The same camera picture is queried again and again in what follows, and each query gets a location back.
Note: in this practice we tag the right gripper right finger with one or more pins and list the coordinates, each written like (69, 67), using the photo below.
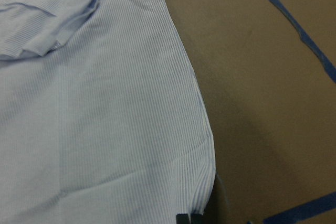
(196, 219)

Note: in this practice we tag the light blue striped shirt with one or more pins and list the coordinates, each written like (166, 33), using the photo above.
(102, 119)

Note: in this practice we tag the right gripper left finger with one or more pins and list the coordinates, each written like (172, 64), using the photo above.
(182, 219)

